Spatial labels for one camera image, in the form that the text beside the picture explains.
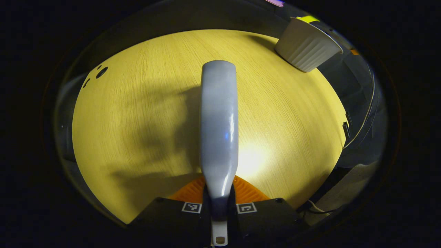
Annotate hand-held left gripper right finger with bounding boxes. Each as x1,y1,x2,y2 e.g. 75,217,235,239
227,176,307,248

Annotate white ribbed garbage bin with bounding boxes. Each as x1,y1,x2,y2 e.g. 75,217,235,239
275,17,344,73

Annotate black desk clip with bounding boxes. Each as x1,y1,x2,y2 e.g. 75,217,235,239
342,112,353,139

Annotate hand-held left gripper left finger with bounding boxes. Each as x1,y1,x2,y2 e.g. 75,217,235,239
129,176,212,248

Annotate white cable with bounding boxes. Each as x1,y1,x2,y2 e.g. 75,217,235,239
307,200,332,215

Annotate small grey broom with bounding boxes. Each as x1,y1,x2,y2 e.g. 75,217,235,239
200,60,240,247

